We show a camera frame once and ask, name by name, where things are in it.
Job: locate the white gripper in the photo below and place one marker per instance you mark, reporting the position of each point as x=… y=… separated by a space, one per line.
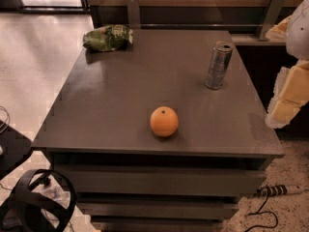
x=299 y=34

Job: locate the orange fruit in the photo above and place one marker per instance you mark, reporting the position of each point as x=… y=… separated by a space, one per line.
x=164 y=121

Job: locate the green jalapeno chip bag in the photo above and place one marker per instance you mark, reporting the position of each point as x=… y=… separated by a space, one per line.
x=108 y=38

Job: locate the silver drink can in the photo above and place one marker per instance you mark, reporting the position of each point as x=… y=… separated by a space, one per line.
x=219 y=63

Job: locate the striped power strip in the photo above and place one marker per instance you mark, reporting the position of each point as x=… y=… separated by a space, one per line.
x=279 y=190

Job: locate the grey drawer cabinet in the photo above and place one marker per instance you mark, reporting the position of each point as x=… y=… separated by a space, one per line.
x=148 y=146

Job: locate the right metal bracket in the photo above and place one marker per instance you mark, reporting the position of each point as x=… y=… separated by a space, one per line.
x=271 y=14

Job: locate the metal bracket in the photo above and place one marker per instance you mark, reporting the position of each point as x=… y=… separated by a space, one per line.
x=133 y=13
x=271 y=14

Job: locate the left metal bracket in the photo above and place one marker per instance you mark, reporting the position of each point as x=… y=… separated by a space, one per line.
x=133 y=13

